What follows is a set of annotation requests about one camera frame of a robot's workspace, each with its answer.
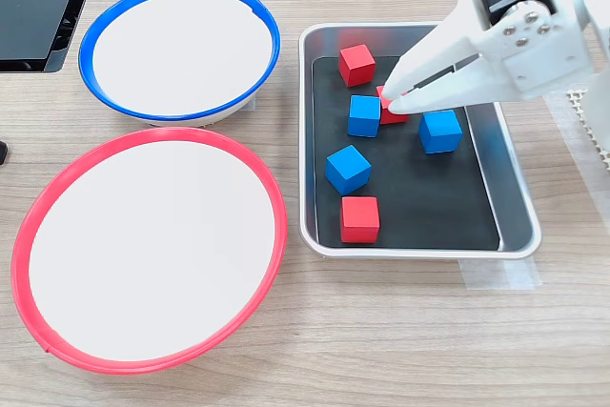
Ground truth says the black electronic device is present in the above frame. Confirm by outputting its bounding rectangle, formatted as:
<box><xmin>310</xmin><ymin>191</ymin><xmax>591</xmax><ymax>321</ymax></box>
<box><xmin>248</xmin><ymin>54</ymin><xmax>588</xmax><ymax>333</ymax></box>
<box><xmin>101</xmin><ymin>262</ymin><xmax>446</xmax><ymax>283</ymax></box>
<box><xmin>0</xmin><ymin>0</ymin><xmax>104</xmax><ymax>74</ymax></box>

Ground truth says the steel tray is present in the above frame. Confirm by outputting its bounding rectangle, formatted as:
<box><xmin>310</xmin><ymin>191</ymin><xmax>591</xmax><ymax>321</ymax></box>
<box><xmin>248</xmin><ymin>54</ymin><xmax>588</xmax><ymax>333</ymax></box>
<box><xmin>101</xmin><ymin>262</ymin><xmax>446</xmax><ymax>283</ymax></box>
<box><xmin>298</xmin><ymin>20</ymin><xmax>543</xmax><ymax>261</ymax></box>

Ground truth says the blue cube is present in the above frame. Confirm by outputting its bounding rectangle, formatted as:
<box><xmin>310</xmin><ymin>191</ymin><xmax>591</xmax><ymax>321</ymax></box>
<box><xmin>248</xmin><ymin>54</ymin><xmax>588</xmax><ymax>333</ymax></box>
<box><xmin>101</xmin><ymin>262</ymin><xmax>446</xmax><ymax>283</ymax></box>
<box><xmin>346</xmin><ymin>94</ymin><xmax>382</xmax><ymax>139</ymax></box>
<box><xmin>417</xmin><ymin>109</ymin><xmax>464</xmax><ymax>155</ymax></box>
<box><xmin>324</xmin><ymin>144</ymin><xmax>373</xmax><ymax>197</ymax></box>

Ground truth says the red-rimmed white plate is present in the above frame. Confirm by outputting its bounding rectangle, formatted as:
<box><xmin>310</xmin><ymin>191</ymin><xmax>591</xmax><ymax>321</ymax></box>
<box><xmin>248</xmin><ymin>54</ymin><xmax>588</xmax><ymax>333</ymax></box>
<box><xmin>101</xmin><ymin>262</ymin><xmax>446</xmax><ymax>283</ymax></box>
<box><xmin>10</xmin><ymin>126</ymin><xmax>289</xmax><ymax>376</ymax></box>

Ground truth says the black tray mat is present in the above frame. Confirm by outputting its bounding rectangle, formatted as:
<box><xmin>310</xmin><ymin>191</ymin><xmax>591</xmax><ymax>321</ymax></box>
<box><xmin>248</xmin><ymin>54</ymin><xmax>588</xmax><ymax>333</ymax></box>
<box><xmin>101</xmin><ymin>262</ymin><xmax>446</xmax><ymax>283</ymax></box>
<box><xmin>310</xmin><ymin>53</ymin><xmax>501</xmax><ymax>252</ymax></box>

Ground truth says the pale perforated plate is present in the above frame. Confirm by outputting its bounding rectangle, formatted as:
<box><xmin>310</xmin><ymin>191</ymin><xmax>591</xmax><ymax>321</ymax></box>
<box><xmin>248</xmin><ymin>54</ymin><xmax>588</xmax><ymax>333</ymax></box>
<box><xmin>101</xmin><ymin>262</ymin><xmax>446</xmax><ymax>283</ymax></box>
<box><xmin>565</xmin><ymin>87</ymin><xmax>610</xmax><ymax>173</ymax></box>

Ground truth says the red cube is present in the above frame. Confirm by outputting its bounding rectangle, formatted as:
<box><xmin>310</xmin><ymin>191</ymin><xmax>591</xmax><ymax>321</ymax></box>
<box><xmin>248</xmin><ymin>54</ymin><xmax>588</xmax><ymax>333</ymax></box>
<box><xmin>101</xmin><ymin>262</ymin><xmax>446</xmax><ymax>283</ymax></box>
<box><xmin>338</xmin><ymin>43</ymin><xmax>377</xmax><ymax>89</ymax></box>
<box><xmin>339</xmin><ymin>195</ymin><xmax>381</xmax><ymax>245</ymax></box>
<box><xmin>375</xmin><ymin>84</ymin><xmax>411</xmax><ymax>126</ymax></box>

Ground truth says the blue-rimmed white plate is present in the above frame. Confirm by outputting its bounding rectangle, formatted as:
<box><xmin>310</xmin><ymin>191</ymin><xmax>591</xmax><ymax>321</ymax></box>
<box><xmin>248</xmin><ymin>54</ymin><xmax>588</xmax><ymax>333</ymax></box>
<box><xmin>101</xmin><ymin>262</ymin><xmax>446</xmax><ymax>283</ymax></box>
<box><xmin>77</xmin><ymin>0</ymin><xmax>282</xmax><ymax>128</ymax></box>

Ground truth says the clear tape strip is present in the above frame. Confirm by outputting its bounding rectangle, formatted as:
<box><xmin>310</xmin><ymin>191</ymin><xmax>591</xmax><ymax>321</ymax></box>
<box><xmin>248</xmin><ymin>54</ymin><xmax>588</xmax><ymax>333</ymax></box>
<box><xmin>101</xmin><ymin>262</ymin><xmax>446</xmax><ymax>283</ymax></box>
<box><xmin>457</xmin><ymin>257</ymin><xmax>543</xmax><ymax>291</ymax></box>

